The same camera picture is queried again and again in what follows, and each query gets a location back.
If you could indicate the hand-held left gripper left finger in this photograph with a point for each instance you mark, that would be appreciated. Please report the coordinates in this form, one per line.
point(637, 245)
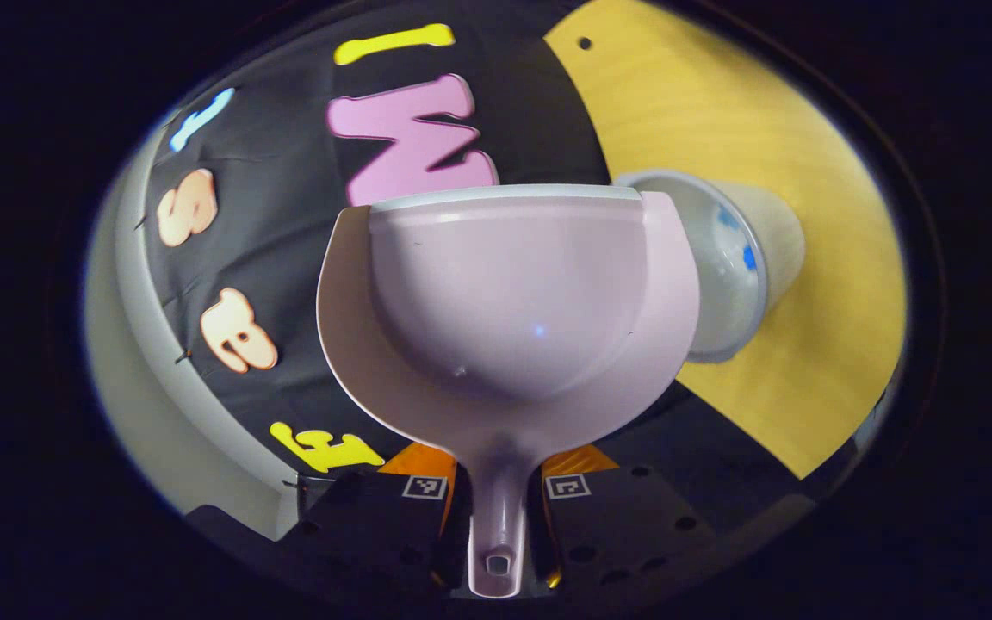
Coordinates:
point(358, 525)

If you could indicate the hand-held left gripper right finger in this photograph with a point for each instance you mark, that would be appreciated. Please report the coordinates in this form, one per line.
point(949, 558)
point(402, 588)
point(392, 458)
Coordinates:
point(625, 517)

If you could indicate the lilac plastic dustpan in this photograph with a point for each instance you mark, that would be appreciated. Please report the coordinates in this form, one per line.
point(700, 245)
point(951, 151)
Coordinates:
point(513, 293)

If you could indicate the dark blue paper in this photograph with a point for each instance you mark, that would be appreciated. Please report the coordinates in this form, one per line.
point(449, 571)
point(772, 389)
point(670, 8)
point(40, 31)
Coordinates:
point(750, 257)

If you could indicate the white garbage bin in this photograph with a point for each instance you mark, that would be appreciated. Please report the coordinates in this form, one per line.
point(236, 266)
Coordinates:
point(776, 241)

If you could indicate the light blue paper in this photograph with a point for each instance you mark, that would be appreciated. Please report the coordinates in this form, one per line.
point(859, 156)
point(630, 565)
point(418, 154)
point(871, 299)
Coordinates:
point(728, 218)

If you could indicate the wooden desktop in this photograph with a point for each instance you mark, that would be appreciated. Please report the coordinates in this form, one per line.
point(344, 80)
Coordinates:
point(703, 103)

